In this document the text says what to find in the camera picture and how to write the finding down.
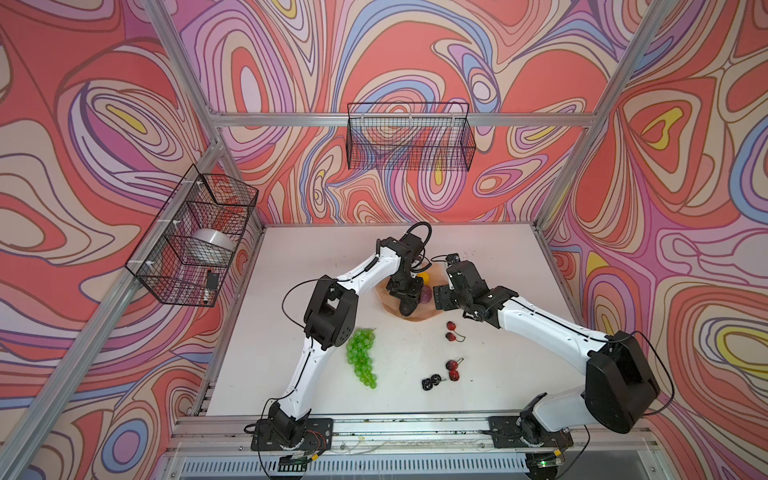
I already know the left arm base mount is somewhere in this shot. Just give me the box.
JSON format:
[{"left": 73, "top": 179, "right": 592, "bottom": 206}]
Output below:
[{"left": 243, "top": 417, "right": 334, "bottom": 453}]

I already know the black wire basket left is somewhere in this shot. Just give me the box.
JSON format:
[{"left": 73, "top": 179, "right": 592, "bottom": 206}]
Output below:
[{"left": 125, "top": 165, "right": 259, "bottom": 307}]

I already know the red cherry pair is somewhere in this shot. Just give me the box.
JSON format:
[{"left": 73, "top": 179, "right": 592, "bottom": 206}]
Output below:
[
  {"left": 445, "top": 321, "right": 466, "bottom": 343},
  {"left": 445, "top": 358, "right": 464, "bottom": 382}
]

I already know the black wire basket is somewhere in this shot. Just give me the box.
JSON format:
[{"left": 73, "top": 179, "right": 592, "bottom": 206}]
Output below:
[
  {"left": 345, "top": 100, "right": 476, "bottom": 171},
  {"left": 125, "top": 165, "right": 259, "bottom": 307}
]

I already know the purple round fruit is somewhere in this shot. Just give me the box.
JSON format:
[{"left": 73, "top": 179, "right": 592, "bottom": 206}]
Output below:
[{"left": 420, "top": 286, "right": 433, "bottom": 304}]

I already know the black cherry pair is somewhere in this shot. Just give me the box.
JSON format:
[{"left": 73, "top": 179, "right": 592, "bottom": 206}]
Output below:
[{"left": 421, "top": 374, "right": 444, "bottom": 391}]

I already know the black wire basket back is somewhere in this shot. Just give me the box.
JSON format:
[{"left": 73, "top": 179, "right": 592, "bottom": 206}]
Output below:
[{"left": 345, "top": 100, "right": 476, "bottom": 171}]

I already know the white tape roll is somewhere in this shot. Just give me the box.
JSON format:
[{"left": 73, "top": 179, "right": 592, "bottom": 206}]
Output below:
[{"left": 192, "top": 228, "right": 235, "bottom": 251}]

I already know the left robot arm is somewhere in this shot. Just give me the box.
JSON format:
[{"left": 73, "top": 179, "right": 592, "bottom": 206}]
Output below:
[{"left": 266, "top": 222, "right": 432, "bottom": 444}]

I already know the dark avocado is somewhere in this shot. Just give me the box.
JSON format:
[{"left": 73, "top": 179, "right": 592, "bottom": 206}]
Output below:
[{"left": 399, "top": 298, "right": 420, "bottom": 317}]

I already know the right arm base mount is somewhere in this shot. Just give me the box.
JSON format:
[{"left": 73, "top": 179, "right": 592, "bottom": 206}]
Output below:
[{"left": 485, "top": 416, "right": 574, "bottom": 450}]

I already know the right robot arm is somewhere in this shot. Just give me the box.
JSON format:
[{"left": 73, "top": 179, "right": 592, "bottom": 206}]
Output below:
[{"left": 433, "top": 253, "right": 660, "bottom": 446}]

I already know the pink wavy fruit bowl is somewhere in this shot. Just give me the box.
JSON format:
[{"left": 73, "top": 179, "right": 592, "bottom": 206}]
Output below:
[{"left": 375, "top": 263, "right": 448, "bottom": 322}]

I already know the aluminium front rail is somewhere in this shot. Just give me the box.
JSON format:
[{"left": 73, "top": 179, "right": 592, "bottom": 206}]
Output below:
[{"left": 164, "top": 411, "right": 662, "bottom": 455}]

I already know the green grape bunch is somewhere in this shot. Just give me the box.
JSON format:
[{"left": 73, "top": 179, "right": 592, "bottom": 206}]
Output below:
[{"left": 346, "top": 329, "right": 377, "bottom": 389}]

